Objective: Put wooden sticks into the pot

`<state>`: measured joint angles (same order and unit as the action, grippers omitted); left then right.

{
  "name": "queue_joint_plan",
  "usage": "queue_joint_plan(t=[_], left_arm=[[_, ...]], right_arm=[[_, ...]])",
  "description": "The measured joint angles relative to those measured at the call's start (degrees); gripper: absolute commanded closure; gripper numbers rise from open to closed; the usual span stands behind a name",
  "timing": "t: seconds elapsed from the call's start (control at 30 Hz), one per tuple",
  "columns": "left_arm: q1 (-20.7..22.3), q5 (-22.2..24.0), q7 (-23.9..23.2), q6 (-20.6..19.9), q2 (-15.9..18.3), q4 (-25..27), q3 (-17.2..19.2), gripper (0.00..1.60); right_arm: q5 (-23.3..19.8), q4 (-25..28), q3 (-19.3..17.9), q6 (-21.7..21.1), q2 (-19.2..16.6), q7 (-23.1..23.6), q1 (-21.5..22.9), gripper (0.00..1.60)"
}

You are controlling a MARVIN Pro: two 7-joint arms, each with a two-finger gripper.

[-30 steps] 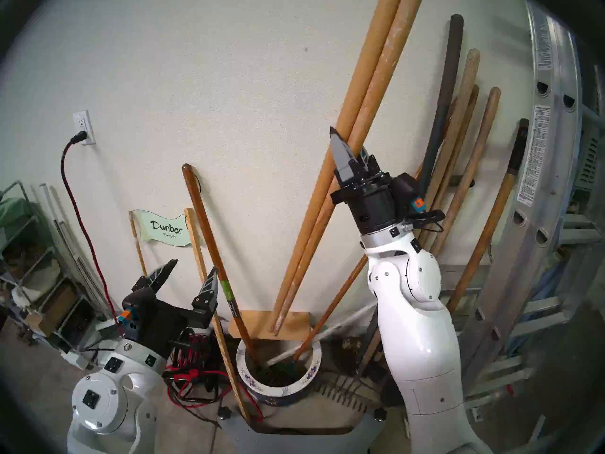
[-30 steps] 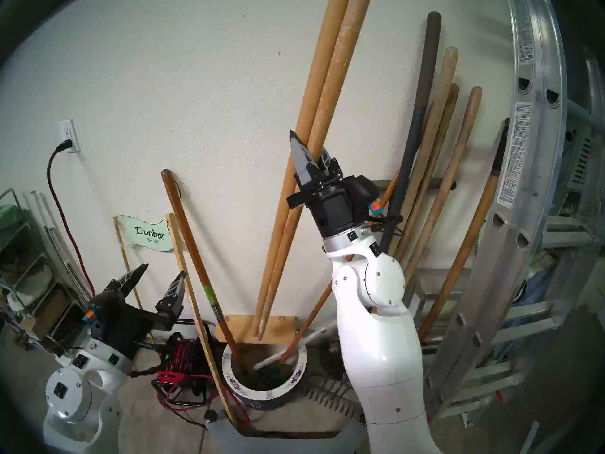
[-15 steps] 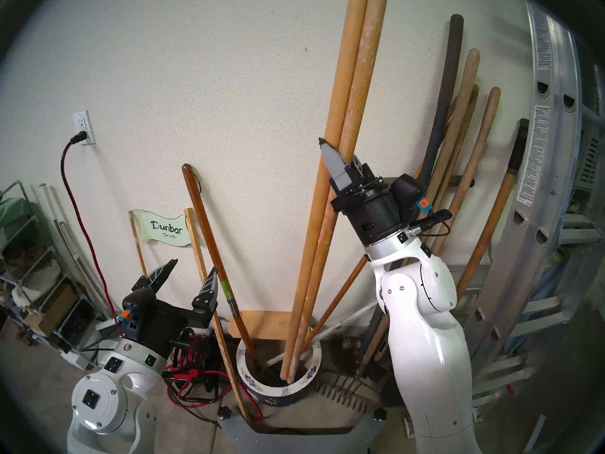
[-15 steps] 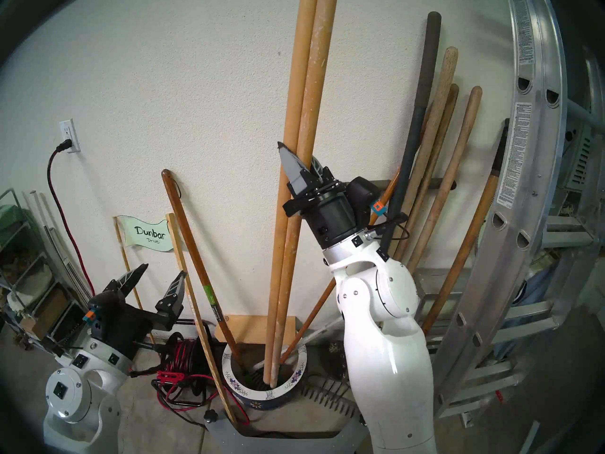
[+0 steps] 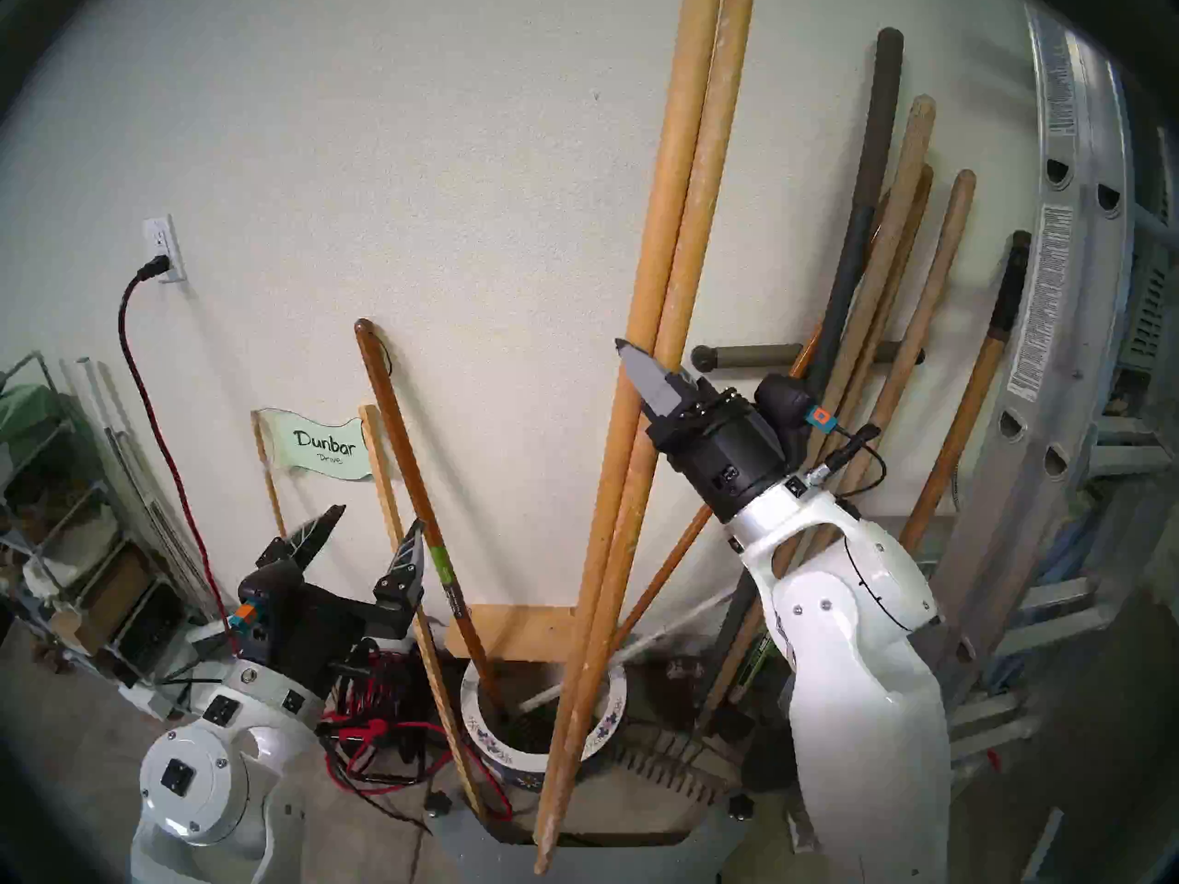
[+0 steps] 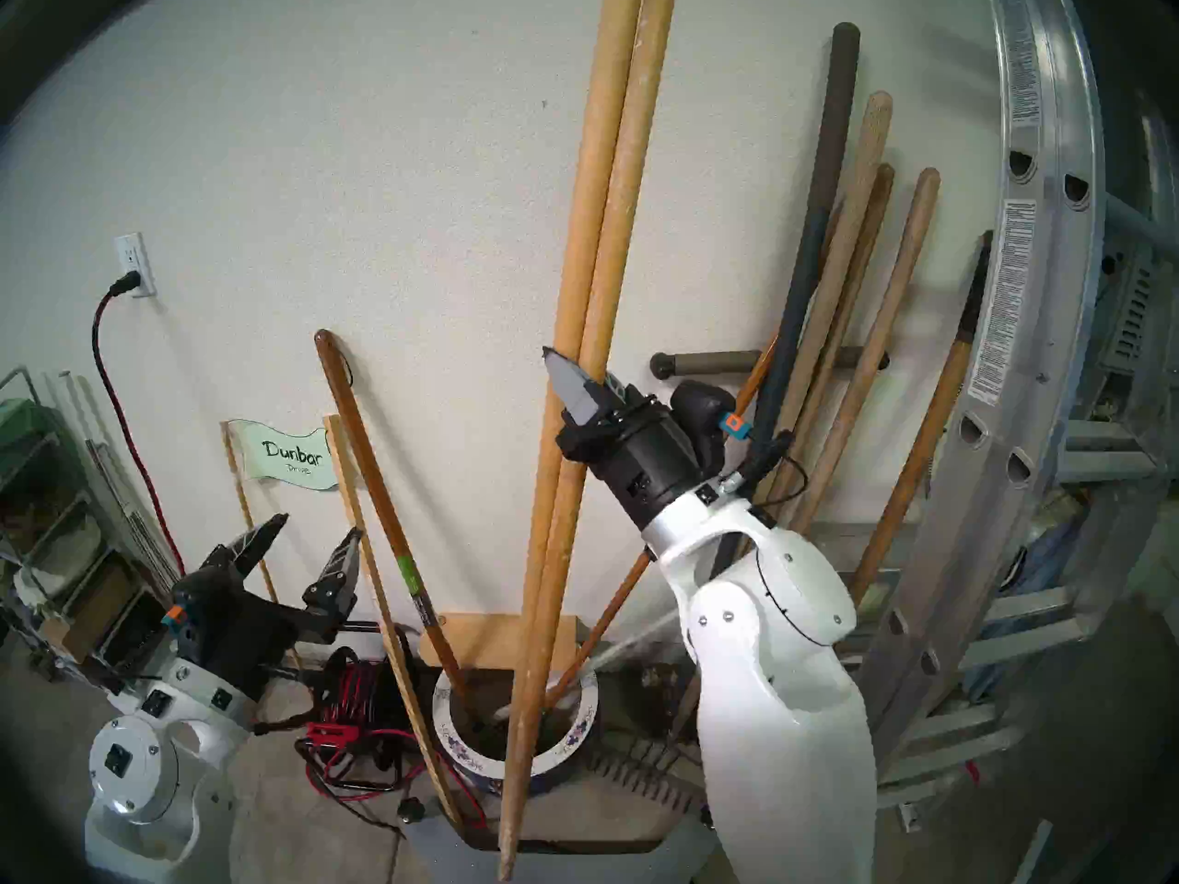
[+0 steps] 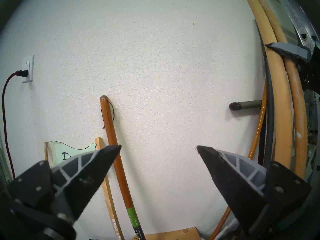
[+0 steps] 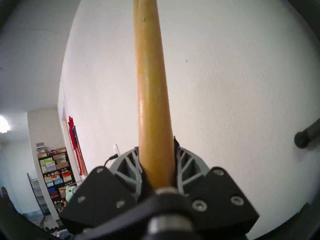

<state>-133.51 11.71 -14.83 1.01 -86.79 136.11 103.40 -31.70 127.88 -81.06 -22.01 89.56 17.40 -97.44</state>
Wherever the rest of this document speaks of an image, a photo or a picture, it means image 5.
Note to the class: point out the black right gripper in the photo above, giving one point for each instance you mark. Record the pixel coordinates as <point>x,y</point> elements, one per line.
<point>728,454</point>

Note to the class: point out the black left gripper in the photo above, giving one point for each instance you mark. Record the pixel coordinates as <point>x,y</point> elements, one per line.
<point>295,624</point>

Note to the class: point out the plain wooden pole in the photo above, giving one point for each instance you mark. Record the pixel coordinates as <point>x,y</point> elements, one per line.
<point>668,201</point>

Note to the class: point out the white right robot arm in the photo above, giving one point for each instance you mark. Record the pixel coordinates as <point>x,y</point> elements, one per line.
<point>857,689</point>

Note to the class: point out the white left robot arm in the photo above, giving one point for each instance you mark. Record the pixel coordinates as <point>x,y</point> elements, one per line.
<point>203,781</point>

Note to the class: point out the floral ceramic pot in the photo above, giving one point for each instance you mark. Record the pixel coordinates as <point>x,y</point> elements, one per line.
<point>516,773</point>

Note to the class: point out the grey bar with black cap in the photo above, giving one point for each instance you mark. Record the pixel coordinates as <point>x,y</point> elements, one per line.
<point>746,355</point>

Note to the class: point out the thin wooden stake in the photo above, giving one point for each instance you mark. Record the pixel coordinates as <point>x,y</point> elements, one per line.
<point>267,482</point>

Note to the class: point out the Dunbar Drive paper sign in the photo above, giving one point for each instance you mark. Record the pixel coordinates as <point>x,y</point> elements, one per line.
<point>322,445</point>

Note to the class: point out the wooden board with screws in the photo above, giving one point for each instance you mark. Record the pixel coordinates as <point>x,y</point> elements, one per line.
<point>525,629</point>

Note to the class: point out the bundle of metal strips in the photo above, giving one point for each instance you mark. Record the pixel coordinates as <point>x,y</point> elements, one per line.
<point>147,486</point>

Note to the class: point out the white pipe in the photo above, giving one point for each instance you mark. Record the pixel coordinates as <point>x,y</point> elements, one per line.
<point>663,635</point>

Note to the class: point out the cardboard box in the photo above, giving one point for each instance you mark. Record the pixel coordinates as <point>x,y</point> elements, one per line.
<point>101,601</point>

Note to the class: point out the green cloth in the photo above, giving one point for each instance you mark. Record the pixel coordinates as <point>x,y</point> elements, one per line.
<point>32,412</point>

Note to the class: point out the metal rake tines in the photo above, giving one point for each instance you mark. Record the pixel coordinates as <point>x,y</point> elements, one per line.
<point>672,762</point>

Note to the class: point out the aluminium ladder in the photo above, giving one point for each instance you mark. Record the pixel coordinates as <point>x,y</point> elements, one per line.
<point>1059,339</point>

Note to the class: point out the blue cloth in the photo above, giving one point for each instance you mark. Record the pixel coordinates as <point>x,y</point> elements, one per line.
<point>1073,560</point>

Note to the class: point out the white vented appliance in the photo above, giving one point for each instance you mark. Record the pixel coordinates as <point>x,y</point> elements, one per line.
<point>1147,311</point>

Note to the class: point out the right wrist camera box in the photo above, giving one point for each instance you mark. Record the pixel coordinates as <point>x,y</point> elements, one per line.
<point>783,403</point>

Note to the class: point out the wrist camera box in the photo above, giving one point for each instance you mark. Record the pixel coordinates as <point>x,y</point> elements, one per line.
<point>783,403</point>
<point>244,615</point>

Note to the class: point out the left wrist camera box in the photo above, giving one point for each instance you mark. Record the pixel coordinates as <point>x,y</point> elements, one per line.
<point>244,615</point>

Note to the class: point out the white wall outlet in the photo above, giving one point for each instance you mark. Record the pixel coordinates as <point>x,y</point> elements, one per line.
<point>166,238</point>

